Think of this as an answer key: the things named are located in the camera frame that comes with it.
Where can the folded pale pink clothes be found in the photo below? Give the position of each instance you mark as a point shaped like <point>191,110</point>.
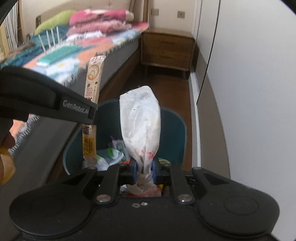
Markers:
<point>97,27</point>

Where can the striped curtain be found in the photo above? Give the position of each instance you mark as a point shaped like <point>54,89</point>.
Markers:
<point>10,34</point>

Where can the white grey sliding wardrobe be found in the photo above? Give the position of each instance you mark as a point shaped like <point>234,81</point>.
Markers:
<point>242,69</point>

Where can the brown blanket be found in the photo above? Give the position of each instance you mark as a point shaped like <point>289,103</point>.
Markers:
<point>23,47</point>

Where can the green pillow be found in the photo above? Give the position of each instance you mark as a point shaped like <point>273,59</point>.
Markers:
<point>55,20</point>

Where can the person's left hand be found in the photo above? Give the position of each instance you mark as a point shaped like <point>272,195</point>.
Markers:
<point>7,166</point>

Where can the wall socket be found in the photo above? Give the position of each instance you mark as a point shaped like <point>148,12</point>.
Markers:
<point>181,14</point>
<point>155,11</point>

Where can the white packet green print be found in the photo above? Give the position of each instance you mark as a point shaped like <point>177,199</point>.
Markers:
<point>113,154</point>

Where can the tan yellow snack bar wrapper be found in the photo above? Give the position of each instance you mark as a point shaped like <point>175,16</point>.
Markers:
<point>93,78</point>

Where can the dark teal trash bin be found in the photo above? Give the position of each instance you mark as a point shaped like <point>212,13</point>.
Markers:
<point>175,139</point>

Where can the wooden nightstand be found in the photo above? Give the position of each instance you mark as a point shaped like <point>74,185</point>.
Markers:
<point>166,48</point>

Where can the wooden bed beige headboard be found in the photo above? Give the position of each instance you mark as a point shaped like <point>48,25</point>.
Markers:
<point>115,60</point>

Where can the teal rack with white pegs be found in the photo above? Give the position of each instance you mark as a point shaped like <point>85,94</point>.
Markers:
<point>60,54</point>

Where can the colourful crochet flower blanket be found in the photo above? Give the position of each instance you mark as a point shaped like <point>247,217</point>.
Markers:
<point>104,41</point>

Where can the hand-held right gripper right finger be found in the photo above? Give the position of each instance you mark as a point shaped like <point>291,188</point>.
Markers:
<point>155,172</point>

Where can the folded white garment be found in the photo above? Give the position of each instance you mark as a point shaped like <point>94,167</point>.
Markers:
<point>83,36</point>

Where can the teal plaid quilt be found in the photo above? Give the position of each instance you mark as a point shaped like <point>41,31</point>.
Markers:
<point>23,56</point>

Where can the pink wrapper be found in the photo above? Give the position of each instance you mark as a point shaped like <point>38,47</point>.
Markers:
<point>153,191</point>

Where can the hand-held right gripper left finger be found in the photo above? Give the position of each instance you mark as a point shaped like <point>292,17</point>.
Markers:
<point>134,172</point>

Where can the white tissue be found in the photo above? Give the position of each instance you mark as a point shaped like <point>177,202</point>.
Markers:
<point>138,120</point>

